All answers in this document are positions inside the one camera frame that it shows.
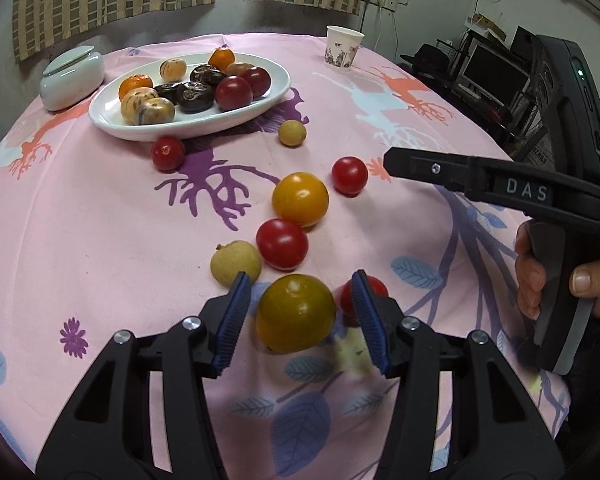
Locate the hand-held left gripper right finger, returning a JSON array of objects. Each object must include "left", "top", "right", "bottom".
[{"left": 351, "top": 269, "right": 566, "bottom": 480}]

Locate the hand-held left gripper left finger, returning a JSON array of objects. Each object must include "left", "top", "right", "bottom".
[{"left": 36, "top": 271, "right": 253, "bottom": 480}]

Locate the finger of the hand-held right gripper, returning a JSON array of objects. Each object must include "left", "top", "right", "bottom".
[{"left": 383, "top": 146, "right": 481, "bottom": 197}]

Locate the yellow-green tomato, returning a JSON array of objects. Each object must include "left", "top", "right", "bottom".
[{"left": 256, "top": 274, "right": 337, "bottom": 353}]

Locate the dark red plum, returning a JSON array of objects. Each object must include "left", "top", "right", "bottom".
[
  {"left": 215, "top": 76, "right": 254, "bottom": 112},
  {"left": 240, "top": 66, "right": 272, "bottom": 99}
]

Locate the white oval plate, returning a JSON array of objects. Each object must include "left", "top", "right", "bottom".
[{"left": 88, "top": 52, "right": 292, "bottom": 142}]

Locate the small orange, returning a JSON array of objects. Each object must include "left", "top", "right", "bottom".
[{"left": 208, "top": 46, "right": 236, "bottom": 72}]

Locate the large pale pepino melon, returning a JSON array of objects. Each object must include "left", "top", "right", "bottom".
[{"left": 120, "top": 87, "right": 159, "bottom": 125}]

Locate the large orange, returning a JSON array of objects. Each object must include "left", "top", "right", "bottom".
[{"left": 118, "top": 74, "right": 154, "bottom": 101}]

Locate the small striped pepino melon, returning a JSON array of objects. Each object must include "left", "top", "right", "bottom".
[{"left": 159, "top": 58, "right": 188, "bottom": 82}]

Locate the black hat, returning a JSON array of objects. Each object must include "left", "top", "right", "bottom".
[{"left": 400, "top": 44, "right": 456, "bottom": 68}]

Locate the black computer monitor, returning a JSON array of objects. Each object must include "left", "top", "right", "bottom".
[{"left": 460, "top": 42, "right": 533, "bottom": 96}]

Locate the yellow tomato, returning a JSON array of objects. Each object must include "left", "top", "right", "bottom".
[{"left": 272, "top": 172, "right": 330, "bottom": 228}]

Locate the small tan longan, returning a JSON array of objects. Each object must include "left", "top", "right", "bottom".
[{"left": 278, "top": 120, "right": 308, "bottom": 147}]

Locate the printed paper cup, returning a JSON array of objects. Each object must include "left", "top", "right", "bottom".
[{"left": 325, "top": 25, "right": 365, "bottom": 73}]

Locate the pink printed tablecloth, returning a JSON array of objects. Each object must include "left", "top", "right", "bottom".
[{"left": 0, "top": 32, "right": 573, "bottom": 480}]

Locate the small red tomato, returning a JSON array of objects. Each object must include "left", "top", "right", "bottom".
[{"left": 151, "top": 136, "right": 186, "bottom": 171}]

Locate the pale green lidded jar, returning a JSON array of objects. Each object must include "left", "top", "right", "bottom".
[{"left": 39, "top": 46, "right": 105, "bottom": 112}]

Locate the wide checked curtain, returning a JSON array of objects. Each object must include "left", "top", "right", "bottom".
[{"left": 12, "top": 0, "right": 218, "bottom": 63}]

